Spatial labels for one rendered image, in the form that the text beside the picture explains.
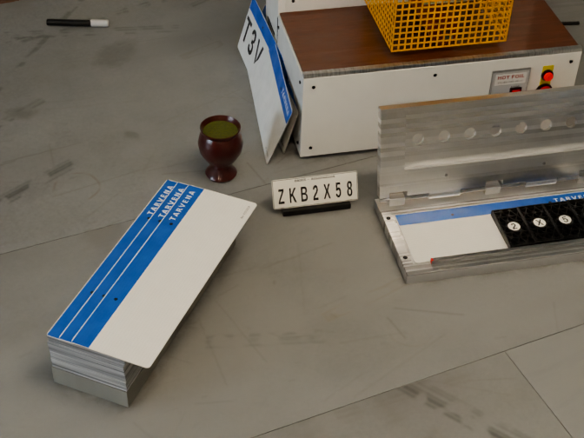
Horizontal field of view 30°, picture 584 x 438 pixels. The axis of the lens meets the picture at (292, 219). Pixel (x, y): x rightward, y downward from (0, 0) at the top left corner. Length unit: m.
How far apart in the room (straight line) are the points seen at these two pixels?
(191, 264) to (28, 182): 0.48
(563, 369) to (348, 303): 0.36
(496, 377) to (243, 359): 0.40
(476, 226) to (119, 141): 0.72
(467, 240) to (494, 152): 0.18
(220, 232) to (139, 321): 0.23
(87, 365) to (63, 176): 0.54
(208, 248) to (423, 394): 0.41
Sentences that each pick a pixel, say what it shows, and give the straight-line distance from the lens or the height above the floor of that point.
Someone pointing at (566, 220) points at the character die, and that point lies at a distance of 2.02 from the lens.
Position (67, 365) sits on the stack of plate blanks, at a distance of 1.69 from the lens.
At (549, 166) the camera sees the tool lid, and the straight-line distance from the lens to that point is 2.08.
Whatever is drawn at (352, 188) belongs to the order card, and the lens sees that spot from 2.01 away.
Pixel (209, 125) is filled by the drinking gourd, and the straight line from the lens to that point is 2.04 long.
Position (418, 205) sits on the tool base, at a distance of 2.01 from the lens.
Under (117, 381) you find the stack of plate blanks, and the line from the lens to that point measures 1.66.
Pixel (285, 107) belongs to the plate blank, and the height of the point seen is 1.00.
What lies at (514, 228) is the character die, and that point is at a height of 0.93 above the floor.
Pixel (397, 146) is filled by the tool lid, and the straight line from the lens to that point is 1.94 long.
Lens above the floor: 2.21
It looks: 41 degrees down
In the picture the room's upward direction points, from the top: 2 degrees clockwise
